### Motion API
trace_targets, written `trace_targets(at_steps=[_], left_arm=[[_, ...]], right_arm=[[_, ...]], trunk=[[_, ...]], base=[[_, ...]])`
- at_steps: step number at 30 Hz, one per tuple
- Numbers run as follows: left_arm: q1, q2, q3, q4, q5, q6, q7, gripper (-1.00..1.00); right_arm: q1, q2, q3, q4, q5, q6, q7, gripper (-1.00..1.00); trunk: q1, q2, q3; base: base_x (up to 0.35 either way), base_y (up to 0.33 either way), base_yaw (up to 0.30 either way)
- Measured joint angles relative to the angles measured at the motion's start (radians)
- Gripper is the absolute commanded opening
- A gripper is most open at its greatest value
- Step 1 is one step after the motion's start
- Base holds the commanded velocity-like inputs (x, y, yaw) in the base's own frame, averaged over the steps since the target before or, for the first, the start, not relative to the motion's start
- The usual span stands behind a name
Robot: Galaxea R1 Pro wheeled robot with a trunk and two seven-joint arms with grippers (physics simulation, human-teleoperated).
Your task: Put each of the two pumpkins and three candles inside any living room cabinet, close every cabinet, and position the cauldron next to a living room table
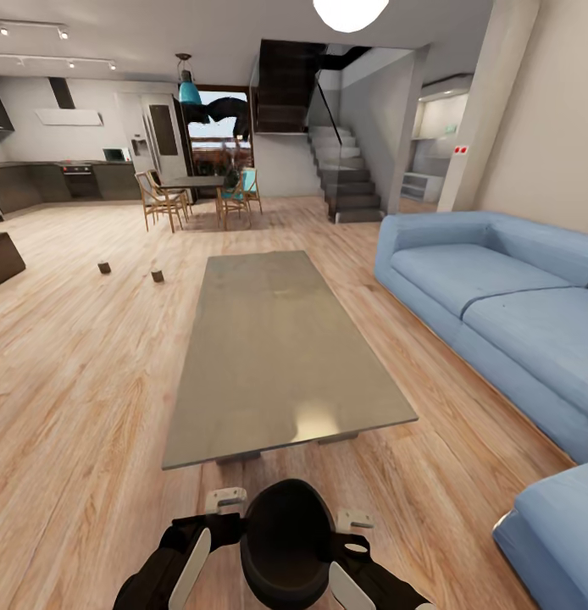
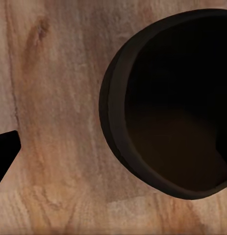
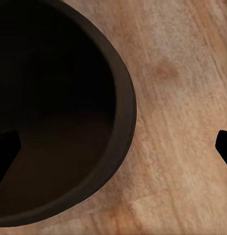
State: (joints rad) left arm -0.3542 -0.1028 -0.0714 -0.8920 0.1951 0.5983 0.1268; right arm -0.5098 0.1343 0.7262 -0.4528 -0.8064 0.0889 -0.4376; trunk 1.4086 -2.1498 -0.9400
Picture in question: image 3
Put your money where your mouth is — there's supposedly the cauldron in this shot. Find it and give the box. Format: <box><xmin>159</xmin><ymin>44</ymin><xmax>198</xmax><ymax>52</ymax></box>
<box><xmin>0</xmin><ymin>0</ymin><xmax>137</xmax><ymax>228</ymax></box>

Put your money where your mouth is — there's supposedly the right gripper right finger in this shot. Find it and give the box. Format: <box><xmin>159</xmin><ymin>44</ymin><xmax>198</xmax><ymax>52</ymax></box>
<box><xmin>215</xmin><ymin>130</ymin><xmax>227</xmax><ymax>164</ymax></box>

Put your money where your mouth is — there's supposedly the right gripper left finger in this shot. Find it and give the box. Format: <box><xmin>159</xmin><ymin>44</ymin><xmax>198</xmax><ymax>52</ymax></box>
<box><xmin>0</xmin><ymin>130</ymin><xmax>21</xmax><ymax>182</ymax></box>

